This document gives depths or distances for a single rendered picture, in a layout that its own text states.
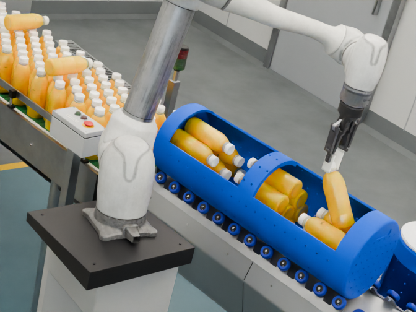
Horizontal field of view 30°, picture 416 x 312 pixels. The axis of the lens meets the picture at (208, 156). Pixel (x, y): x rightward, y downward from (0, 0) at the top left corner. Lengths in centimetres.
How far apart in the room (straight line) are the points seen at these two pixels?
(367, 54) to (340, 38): 15
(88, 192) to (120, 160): 79
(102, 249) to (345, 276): 72
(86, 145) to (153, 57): 57
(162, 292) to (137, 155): 46
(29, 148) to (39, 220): 95
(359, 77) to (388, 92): 417
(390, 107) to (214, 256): 397
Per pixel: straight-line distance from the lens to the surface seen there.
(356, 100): 235
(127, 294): 235
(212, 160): 270
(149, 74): 235
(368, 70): 231
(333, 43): 242
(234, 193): 256
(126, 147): 223
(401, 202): 553
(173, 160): 273
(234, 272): 265
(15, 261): 395
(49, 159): 316
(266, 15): 220
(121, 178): 223
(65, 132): 285
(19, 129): 330
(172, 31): 232
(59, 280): 245
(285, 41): 716
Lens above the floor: 230
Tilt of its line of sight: 26 degrees down
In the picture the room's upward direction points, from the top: 14 degrees clockwise
